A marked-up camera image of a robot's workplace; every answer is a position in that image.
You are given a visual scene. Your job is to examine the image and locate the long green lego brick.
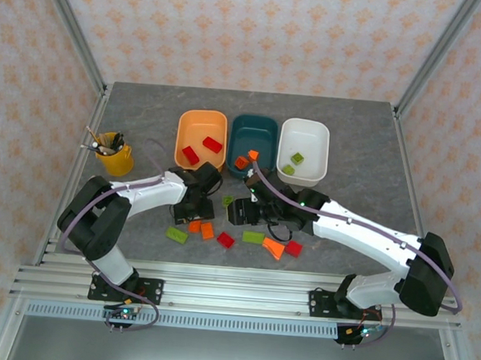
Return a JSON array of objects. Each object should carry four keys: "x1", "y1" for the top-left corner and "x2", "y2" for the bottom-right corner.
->
[
  {"x1": 164, "y1": 226, "x2": 190, "y2": 246},
  {"x1": 242, "y1": 230, "x2": 267, "y2": 245}
]

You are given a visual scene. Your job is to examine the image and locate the red lego brick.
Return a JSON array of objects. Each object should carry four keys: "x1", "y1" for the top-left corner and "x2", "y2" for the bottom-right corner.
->
[
  {"x1": 215, "y1": 231, "x2": 236, "y2": 249},
  {"x1": 201, "y1": 136, "x2": 224, "y2": 154},
  {"x1": 284, "y1": 240, "x2": 305, "y2": 259},
  {"x1": 180, "y1": 145, "x2": 202, "y2": 166}
]

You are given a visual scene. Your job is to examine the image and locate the large orange sloped lego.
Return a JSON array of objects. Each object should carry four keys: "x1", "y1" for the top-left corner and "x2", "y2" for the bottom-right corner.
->
[{"x1": 260, "y1": 236, "x2": 286, "y2": 262}]

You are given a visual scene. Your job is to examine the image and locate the orange plastic container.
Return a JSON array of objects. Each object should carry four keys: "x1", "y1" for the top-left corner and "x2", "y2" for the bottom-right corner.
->
[{"x1": 173, "y1": 106, "x2": 230, "y2": 175}]

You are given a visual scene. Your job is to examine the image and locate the white plastic container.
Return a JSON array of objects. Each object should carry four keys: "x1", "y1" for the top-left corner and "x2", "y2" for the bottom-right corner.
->
[{"x1": 273, "y1": 116, "x2": 332, "y2": 187}]

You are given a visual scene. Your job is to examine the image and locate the teal plastic container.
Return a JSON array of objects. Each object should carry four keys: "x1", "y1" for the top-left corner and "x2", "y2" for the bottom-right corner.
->
[{"x1": 226, "y1": 111, "x2": 281, "y2": 183}]

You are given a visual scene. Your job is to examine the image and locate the yellow pen cup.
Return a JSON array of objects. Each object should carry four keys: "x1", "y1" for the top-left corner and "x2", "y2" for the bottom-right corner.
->
[{"x1": 93, "y1": 131, "x2": 137, "y2": 179}]

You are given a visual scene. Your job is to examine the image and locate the white tipped pen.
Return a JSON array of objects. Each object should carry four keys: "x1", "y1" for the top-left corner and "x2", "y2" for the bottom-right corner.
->
[{"x1": 79, "y1": 141, "x2": 117, "y2": 157}]

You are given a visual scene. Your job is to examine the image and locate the wooden pencil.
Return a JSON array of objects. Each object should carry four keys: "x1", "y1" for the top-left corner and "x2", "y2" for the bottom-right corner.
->
[{"x1": 84, "y1": 126, "x2": 105, "y2": 145}]

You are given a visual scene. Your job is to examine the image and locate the left controller board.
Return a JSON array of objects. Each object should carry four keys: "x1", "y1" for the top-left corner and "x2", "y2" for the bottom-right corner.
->
[{"x1": 101, "y1": 304, "x2": 144, "y2": 333}]

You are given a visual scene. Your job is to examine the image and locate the controller board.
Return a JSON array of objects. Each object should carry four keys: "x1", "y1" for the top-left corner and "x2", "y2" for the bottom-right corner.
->
[
  {"x1": 101, "y1": 304, "x2": 144, "y2": 333},
  {"x1": 337, "y1": 320, "x2": 384, "y2": 350}
]

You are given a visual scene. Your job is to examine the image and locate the right controller board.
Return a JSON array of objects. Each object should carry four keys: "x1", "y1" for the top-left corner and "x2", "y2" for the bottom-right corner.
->
[{"x1": 337, "y1": 320, "x2": 384, "y2": 350}]

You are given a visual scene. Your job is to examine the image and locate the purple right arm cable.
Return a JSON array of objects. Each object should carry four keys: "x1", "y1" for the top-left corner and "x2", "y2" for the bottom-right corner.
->
[{"x1": 238, "y1": 160, "x2": 474, "y2": 358}]

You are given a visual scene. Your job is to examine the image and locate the aluminium mounting rail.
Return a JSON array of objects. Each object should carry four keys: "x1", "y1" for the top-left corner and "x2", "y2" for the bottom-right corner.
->
[{"x1": 9, "y1": 249, "x2": 464, "y2": 332}]

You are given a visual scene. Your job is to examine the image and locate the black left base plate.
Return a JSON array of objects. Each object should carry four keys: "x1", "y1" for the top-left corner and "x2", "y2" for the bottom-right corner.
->
[{"x1": 88, "y1": 274, "x2": 165, "y2": 307}]

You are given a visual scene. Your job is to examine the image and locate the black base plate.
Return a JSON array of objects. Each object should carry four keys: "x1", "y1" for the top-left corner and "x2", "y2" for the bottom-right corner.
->
[
  {"x1": 307, "y1": 288, "x2": 385, "y2": 323},
  {"x1": 88, "y1": 274, "x2": 165, "y2": 307}
]

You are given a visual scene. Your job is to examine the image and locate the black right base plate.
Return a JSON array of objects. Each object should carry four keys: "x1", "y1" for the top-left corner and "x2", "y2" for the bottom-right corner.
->
[{"x1": 307, "y1": 288, "x2": 385, "y2": 323}]

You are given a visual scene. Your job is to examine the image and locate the thin red black wires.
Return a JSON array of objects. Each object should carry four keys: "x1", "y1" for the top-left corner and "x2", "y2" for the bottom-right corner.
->
[
  {"x1": 103, "y1": 289, "x2": 149, "y2": 313},
  {"x1": 346, "y1": 307, "x2": 385, "y2": 338}
]

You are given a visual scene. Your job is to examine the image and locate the slotted grey cable duct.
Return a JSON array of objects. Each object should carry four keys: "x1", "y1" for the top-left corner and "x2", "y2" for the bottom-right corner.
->
[{"x1": 25, "y1": 301, "x2": 341, "y2": 339}]

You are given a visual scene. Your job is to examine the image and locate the aluminium table side rail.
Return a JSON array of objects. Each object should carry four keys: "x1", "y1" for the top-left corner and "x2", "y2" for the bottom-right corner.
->
[
  {"x1": 379, "y1": 106, "x2": 456, "y2": 296},
  {"x1": 32, "y1": 81, "x2": 112, "y2": 270}
]

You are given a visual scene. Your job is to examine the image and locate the aluminium frame post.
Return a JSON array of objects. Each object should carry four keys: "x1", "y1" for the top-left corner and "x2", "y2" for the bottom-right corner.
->
[
  {"x1": 26, "y1": 0, "x2": 115, "y2": 92},
  {"x1": 394, "y1": 0, "x2": 481, "y2": 121}
]

